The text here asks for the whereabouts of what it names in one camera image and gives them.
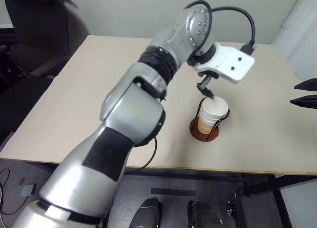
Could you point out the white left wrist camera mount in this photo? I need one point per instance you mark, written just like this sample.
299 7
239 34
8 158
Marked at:
230 62

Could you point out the white wall conduit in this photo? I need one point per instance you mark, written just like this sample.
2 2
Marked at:
294 8

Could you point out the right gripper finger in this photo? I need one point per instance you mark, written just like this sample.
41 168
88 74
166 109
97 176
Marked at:
309 85
307 101

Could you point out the black floor tape strip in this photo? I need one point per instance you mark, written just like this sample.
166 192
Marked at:
173 192

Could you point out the small grey floor pad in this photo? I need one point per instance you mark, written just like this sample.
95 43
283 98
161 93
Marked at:
28 190

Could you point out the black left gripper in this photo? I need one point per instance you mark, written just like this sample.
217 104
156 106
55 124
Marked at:
210 76

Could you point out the dark rounded shape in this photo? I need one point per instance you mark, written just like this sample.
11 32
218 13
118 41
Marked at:
147 215

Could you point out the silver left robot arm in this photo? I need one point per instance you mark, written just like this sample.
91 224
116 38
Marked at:
123 109

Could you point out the black office chair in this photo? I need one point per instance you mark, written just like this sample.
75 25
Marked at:
44 27

